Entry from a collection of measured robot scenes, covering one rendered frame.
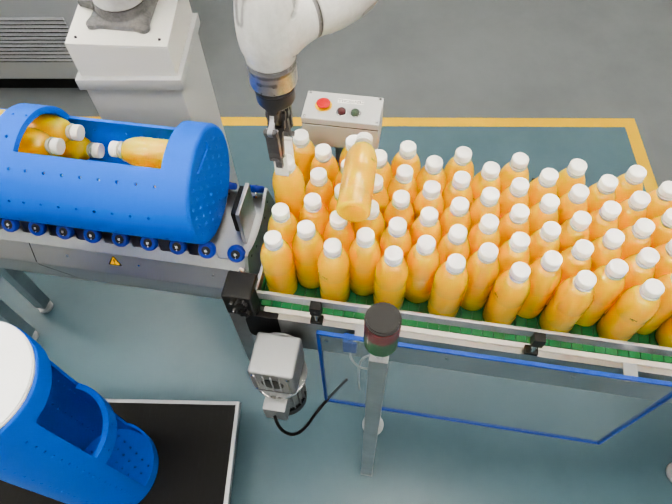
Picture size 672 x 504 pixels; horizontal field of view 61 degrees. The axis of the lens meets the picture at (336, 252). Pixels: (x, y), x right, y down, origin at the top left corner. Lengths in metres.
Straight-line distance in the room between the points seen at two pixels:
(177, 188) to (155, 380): 1.26
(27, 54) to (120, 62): 1.64
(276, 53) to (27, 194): 0.70
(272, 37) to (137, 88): 0.94
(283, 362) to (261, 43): 0.74
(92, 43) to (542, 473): 2.01
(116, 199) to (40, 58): 2.16
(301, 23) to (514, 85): 2.42
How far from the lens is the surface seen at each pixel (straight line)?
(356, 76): 3.27
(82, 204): 1.38
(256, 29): 0.97
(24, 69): 3.53
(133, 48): 1.79
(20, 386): 1.34
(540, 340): 1.32
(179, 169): 1.26
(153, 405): 2.19
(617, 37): 3.82
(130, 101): 1.93
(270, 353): 1.39
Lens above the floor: 2.14
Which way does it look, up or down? 58 degrees down
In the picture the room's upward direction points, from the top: 3 degrees counter-clockwise
